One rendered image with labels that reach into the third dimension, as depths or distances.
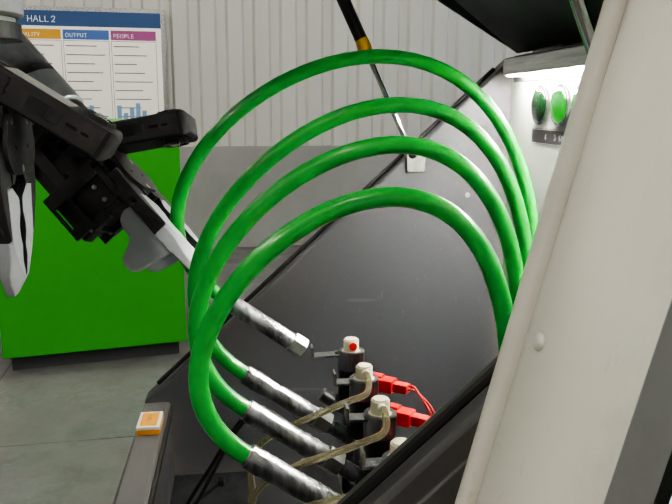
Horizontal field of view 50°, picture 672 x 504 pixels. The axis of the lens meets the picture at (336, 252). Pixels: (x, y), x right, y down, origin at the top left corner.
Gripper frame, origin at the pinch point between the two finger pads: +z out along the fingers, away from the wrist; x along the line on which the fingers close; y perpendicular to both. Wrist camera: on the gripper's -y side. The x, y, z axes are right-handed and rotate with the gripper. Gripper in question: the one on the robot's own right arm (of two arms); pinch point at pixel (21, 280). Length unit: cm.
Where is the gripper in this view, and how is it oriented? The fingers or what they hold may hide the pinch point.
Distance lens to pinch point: 63.9
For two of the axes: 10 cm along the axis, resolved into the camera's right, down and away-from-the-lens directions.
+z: 0.0, 9.8, 2.0
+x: 1.3, 2.0, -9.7
